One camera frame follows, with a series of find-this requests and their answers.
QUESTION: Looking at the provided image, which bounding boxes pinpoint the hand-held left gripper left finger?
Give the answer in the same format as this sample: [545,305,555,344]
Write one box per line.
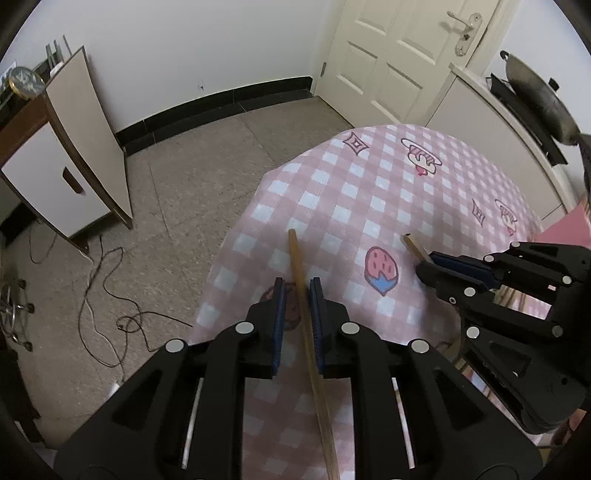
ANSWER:
[55,277,289,480]

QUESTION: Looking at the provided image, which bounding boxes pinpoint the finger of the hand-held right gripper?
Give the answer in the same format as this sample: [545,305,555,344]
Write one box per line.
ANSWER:
[414,262,583,431]
[429,241,591,291]

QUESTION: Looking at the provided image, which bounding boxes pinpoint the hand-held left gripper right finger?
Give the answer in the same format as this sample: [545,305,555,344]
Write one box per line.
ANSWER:
[308,277,543,480]

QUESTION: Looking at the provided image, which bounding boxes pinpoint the single wooden chopstick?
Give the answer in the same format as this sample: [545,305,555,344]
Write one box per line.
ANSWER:
[288,228,342,480]
[403,233,435,266]

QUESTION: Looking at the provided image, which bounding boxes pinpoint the pink checked tablecloth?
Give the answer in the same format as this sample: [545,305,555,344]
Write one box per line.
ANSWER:
[191,124,591,480]

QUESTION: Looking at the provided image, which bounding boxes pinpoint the black induction cooktop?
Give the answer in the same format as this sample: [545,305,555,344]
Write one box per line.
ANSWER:
[489,73,568,166]

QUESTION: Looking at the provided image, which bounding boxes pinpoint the white kitchen cabinet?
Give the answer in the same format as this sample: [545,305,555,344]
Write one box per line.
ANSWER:
[425,62,568,222]

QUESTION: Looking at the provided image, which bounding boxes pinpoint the glass wok lid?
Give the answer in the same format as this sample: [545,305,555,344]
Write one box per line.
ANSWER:
[517,55,583,139]

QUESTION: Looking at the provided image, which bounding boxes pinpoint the cream panel door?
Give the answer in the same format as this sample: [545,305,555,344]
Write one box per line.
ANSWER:
[314,0,504,127]

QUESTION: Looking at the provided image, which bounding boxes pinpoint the chrome chair base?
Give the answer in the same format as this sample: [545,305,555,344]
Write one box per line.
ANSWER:
[0,279,35,352]

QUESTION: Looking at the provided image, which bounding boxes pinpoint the white and brown side cabinet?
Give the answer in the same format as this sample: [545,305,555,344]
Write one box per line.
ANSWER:
[0,45,134,252]

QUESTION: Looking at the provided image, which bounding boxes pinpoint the grey metal rods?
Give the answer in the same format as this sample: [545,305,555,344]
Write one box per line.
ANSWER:
[45,36,72,68]

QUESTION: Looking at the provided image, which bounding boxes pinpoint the gold round clock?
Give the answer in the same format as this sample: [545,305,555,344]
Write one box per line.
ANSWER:
[8,66,46,100]

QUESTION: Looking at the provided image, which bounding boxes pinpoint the black power cable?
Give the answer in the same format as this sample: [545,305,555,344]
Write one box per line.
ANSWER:
[28,226,195,370]

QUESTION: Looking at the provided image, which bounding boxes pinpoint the steel wok with black handle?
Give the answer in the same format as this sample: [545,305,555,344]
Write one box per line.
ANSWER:
[500,50,583,146]

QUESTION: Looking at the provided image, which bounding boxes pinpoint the metal door handle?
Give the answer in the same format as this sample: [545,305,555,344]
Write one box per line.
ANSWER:
[447,10,483,57]

